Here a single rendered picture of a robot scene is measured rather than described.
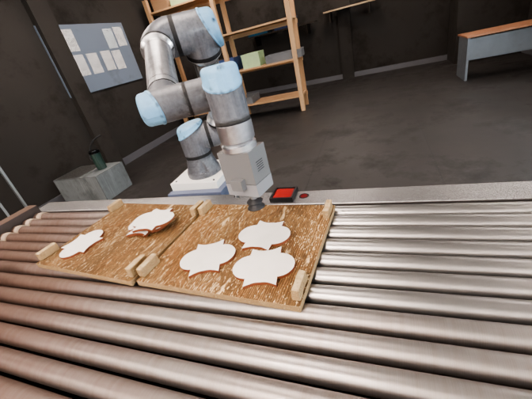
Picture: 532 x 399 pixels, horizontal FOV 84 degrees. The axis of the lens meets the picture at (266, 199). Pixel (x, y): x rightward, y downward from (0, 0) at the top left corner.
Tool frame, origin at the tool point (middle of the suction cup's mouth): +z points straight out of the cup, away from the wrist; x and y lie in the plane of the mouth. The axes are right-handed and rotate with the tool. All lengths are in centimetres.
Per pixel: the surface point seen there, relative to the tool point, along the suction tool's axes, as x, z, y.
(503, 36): 609, 44, 81
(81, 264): -25, 9, -46
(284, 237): -0.1, 8.1, 6.1
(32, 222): -15, 11, -109
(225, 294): -19.2, 8.9, 2.1
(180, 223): -1.0, 8.9, -30.5
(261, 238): -1.9, 8.1, 0.5
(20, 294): -38, 11, -56
